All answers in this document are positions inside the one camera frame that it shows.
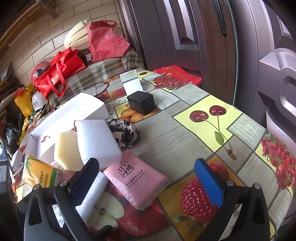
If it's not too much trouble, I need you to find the cream yellow sponge block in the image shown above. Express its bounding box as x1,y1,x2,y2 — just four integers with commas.
54,130,84,171

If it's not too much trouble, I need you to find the white foam piece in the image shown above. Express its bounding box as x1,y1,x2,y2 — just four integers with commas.
75,172,109,223

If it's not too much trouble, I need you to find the yellow plastic bag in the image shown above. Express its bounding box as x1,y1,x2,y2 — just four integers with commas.
15,83,35,117

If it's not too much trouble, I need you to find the bright red tote bag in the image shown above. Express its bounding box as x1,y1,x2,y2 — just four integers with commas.
34,47,86,100

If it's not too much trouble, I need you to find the red helmet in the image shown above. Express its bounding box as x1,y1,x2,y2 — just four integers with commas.
31,61,50,86

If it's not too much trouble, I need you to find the yellow tissue pack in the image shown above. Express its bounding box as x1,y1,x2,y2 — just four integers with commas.
22,155,62,188

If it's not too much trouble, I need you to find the cow print cloth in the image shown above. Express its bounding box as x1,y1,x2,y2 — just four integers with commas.
107,118,141,150

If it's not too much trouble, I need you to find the dull red fabric bag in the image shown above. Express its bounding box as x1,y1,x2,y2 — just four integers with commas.
87,20,130,63

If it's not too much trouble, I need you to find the white foam sheet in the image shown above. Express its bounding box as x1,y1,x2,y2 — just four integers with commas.
75,120,122,169

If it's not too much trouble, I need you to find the pink tissue pack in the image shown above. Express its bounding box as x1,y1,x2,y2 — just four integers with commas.
103,150,169,210

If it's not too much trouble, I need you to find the white helmet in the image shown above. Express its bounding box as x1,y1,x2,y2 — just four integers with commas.
32,91,47,111

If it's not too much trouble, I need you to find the plaid covered bench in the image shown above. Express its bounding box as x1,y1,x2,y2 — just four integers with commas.
49,49,144,108

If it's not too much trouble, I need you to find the white cardboard box tray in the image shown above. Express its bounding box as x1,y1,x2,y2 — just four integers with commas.
24,93,109,164

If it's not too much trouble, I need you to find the cream foam roll stack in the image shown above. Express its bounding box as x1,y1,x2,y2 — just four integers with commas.
64,20,90,50

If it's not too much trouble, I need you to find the black cable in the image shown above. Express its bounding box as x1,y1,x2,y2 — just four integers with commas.
54,81,110,110

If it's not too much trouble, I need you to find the grey metal phone stand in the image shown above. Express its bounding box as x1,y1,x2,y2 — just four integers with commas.
119,70,144,96

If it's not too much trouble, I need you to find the black power adapter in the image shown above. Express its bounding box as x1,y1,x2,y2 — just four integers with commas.
127,91,156,115

